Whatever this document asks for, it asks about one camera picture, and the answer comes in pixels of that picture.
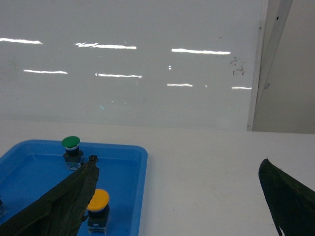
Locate white board frame edge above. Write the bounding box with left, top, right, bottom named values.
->
left=247, top=0, right=293, bottom=131

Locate green mushroom push button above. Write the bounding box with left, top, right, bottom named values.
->
left=61, top=136, right=85, bottom=171

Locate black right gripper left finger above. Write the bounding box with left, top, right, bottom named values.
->
left=0, top=155, right=99, bottom=236

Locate yellow mushroom push button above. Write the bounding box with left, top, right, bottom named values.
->
left=87, top=189, right=110, bottom=235

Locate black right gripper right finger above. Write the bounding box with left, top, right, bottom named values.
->
left=258, top=159, right=315, bottom=236

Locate blue plastic tray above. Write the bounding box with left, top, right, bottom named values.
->
left=0, top=140, right=148, bottom=236

